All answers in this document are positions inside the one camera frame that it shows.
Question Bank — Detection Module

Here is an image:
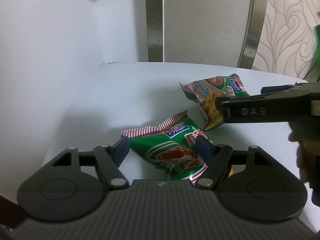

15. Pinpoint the green prawn cracker bag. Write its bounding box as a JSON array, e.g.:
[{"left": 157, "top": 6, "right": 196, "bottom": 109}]
[
  {"left": 121, "top": 110, "right": 211, "bottom": 184},
  {"left": 180, "top": 73, "right": 249, "bottom": 131}
]

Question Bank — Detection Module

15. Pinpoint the person's right hand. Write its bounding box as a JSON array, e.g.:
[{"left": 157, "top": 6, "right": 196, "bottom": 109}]
[{"left": 289, "top": 121, "right": 319, "bottom": 206}]

